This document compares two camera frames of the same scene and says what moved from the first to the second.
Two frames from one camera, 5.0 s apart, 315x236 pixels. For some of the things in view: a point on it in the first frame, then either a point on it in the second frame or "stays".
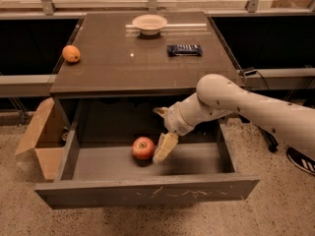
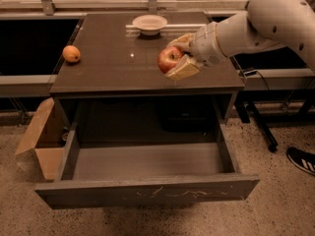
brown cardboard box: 46,136 stays
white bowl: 149,25 stays
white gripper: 174,117 to 205,44
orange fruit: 71,53 stays
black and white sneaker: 300,160 stays
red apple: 143,147 to 168,58
